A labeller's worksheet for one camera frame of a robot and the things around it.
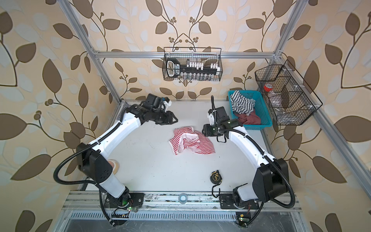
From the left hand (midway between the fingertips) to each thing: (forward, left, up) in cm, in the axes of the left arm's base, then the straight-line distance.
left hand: (176, 118), depth 79 cm
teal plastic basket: (+26, -60, -17) cm, 68 cm away
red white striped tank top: (-3, -5, -15) cm, 17 cm away
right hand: (-3, -17, -8) cm, 19 cm away
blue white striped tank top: (+29, +45, -22) cm, 58 cm away
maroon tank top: (+16, -52, -19) cm, 58 cm away
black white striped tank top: (+29, -46, -19) cm, 58 cm away
